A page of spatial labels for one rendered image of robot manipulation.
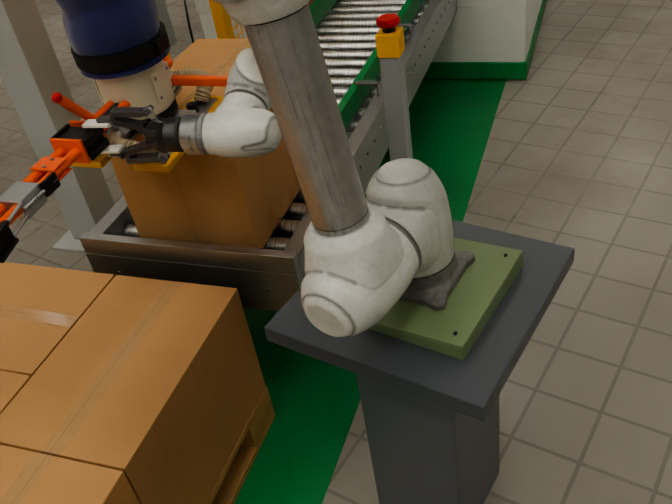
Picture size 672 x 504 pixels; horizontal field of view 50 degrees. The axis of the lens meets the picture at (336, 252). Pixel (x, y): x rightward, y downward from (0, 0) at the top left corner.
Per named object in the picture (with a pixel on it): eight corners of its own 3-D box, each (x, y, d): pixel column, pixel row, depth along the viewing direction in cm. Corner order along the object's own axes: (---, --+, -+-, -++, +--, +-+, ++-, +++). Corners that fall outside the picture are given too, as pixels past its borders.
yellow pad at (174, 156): (196, 101, 198) (191, 84, 195) (228, 102, 194) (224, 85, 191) (133, 171, 174) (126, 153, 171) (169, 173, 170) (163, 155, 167)
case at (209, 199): (225, 143, 264) (197, 38, 240) (327, 148, 251) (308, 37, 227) (141, 242, 221) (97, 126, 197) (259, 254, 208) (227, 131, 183)
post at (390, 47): (407, 284, 272) (380, 26, 212) (425, 285, 270) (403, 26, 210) (403, 295, 267) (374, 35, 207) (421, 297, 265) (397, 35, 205)
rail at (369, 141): (447, 10, 378) (445, -27, 366) (457, 10, 376) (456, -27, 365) (293, 305, 210) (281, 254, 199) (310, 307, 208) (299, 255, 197)
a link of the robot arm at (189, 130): (207, 163, 154) (182, 163, 156) (221, 141, 161) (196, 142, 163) (196, 125, 149) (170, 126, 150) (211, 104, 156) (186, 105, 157)
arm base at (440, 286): (484, 245, 158) (482, 225, 154) (442, 312, 144) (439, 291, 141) (409, 232, 167) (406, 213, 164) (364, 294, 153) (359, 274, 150)
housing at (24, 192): (23, 198, 152) (14, 180, 149) (50, 200, 149) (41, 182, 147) (2, 218, 147) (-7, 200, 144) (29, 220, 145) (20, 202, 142)
